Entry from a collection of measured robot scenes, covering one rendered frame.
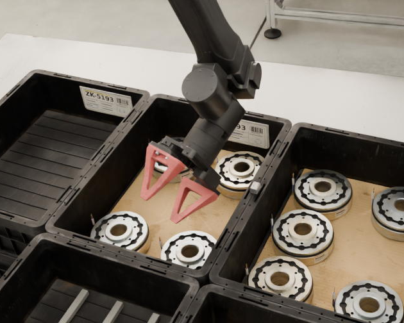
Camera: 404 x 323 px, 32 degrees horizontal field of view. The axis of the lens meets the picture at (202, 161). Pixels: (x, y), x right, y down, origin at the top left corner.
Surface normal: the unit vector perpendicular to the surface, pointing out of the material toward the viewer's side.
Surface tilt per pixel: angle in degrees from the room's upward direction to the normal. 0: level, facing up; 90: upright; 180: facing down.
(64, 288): 0
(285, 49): 0
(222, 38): 79
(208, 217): 0
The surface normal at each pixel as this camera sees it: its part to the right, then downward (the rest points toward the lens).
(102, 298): -0.11, -0.74
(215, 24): 0.89, 0.08
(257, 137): -0.43, 0.63
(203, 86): -0.37, -0.39
